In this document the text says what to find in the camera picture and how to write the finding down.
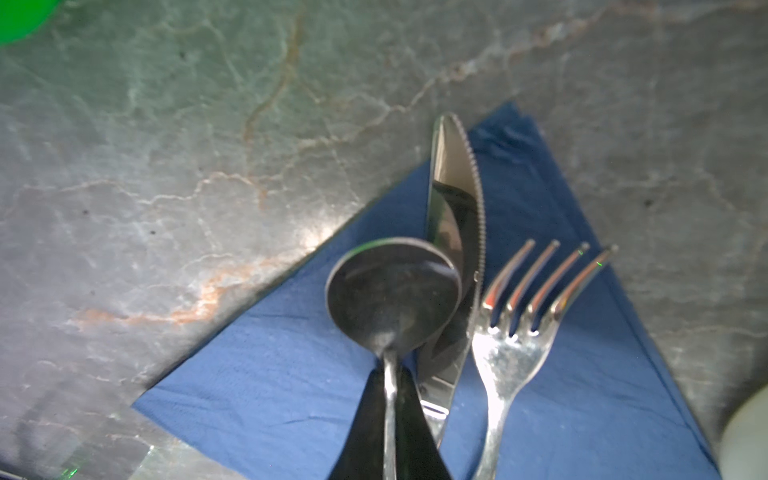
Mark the green plastic basket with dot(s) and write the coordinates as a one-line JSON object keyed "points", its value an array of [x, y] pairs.
{"points": [[21, 18]]}

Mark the silver spoon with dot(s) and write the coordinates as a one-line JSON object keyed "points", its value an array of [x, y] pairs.
{"points": [[390, 296]]}

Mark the silver fork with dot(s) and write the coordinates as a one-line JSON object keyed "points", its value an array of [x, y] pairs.
{"points": [[508, 348]]}

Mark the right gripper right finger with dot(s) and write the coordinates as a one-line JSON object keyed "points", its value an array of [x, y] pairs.
{"points": [[417, 455]]}

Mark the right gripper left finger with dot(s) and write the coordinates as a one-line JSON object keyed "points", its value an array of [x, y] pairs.
{"points": [[362, 454]]}

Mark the silver knife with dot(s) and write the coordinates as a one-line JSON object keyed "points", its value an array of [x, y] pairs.
{"points": [[456, 224]]}

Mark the white ceramic dish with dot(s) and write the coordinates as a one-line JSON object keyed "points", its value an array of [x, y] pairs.
{"points": [[743, 448]]}

